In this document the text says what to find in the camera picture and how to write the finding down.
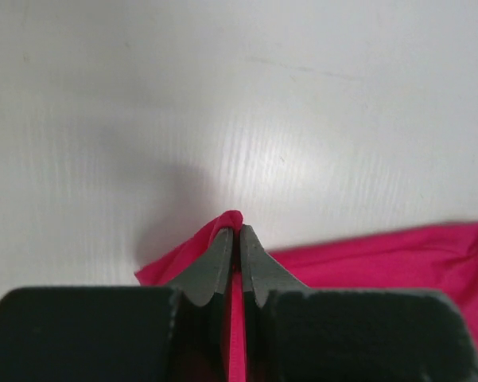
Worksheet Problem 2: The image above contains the pink t shirt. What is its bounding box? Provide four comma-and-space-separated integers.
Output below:
134, 210, 478, 382

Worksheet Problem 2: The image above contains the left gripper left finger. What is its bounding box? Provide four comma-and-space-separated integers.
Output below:
0, 228, 234, 381

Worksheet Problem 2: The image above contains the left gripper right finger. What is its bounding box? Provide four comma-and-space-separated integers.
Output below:
239, 225, 478, 381

